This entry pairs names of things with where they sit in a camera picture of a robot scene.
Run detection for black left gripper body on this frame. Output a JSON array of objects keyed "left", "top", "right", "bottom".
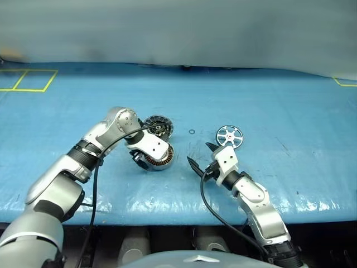
[{"left": 129, "top": 150, "right": 148, "bottom": 170}]

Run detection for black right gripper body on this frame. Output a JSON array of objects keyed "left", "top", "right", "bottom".
[{"left": 205, "top": 160, "right": 224, "bottom": 181}]

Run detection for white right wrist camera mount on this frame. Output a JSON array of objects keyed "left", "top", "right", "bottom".
[{"left": 211, "top": 145, "right": 239, "bottom": 185}]

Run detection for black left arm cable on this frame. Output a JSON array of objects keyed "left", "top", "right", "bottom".
[{"left": 76, "top": 124, "right": 161, "bottom": 268}]

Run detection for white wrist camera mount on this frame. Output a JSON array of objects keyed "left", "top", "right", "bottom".
[
  {"left": 211, "top": 145, "right": 239, "bottom": 185},
  {"left": 124, "top": 130, "right": 170, "bottom": 162}
]

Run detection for grey rounded cylinder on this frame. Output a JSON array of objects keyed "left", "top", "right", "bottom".
[
  {"left": 194, "top": 228, "right": 230, "bottom": 252},
  {"left": 121, "top": 228, "right": 152, "bottom": 266}
]

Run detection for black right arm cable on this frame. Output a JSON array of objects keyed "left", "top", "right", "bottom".
[{"left": 200, "top": 164, "right": 270, "bottom": 260}]

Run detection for blue plastic table cover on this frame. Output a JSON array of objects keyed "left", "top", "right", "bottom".
[{"left": 0, "top": 61, "right": 357, "bottom": 226}]

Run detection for grey robot torso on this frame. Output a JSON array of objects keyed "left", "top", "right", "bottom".
[{"left": 119, "top": 250, "right": 268, "bottom": 268}]

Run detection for round motor lid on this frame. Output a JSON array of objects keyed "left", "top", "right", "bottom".
[{"left": 142, "top": 115, "right": 175, "bottom": 140}]

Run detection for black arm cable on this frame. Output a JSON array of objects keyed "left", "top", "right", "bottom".
[
  {"left": 200, "top": 164, "right": 270, "bottom": 260},
  {"left": 76, "top": 124, "right": 161, "bottom": 268}
]

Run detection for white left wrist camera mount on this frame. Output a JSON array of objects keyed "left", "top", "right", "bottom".
[{"left": 124, "top": 130, "right": 170, "bottom": 162}]

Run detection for white spoked rotor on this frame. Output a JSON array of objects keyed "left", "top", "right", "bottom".
[{"left": 216, "top": 125, "right": 245, "bottom": 150}]

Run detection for round motor housing copper windings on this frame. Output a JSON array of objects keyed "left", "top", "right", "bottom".
[{"left": 143, "top": 143, "right": 175, "bottom": 173}]

